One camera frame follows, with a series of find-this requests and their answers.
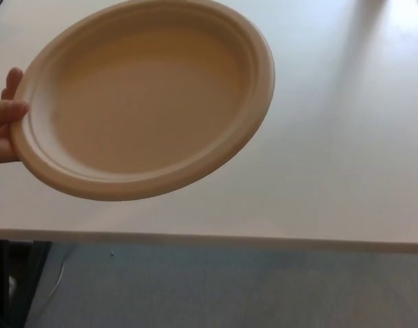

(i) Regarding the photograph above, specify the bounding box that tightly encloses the person's bare hand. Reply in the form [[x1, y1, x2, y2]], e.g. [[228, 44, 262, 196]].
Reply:
[[0, 67, 30, 173]]

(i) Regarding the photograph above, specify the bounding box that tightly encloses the beige paper plate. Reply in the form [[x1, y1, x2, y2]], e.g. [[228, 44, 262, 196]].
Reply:
[[10, 0, 276, 202]]

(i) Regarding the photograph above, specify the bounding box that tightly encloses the black table leg frame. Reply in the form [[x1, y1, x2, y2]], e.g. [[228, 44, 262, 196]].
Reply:
[[0, 238, 53, 328]]

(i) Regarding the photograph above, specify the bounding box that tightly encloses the white cable on floor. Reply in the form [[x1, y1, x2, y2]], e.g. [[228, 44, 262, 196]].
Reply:
[[47, 261, 66, 301]]

